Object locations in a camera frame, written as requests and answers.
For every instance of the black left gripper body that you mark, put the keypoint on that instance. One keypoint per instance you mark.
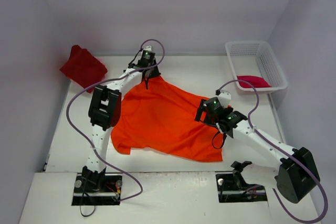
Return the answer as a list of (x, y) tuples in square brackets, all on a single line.
[(151, 71)]

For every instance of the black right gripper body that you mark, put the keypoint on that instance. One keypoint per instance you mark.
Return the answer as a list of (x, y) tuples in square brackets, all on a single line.
[(200, 115)]

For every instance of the orange t shirt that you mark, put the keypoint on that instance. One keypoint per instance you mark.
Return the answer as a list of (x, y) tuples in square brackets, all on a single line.
[(160, 116)]

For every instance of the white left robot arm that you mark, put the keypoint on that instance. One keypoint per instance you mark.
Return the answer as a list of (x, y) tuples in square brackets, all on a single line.
[(105, 108)]

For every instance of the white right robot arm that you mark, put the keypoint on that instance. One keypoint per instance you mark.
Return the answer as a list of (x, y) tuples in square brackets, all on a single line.
[(291, 171)]

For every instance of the magenta t shirt in basket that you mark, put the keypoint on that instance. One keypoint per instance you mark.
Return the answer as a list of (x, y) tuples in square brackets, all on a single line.
[(255, 81)]

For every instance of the folded dark red t shirt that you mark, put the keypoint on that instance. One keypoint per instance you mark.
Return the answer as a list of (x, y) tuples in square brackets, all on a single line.
[(83, 68)]

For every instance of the white plastic basket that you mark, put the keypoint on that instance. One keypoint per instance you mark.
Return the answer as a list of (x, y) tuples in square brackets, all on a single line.
[(256, 58)]

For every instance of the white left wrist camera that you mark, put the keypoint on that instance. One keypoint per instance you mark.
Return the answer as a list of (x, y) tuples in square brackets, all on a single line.
[(147, 48)]

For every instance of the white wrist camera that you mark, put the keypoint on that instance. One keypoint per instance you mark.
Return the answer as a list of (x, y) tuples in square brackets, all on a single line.
[(147, 48), (224, 97)]

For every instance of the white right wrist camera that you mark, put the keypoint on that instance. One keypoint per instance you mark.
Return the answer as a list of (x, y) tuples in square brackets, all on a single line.
[(224, 97)]

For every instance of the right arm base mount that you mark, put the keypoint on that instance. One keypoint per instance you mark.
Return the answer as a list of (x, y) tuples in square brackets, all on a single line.
[(232, 188)]

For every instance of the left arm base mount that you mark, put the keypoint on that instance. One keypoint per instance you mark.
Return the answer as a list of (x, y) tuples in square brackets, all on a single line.
[(106, 194)]

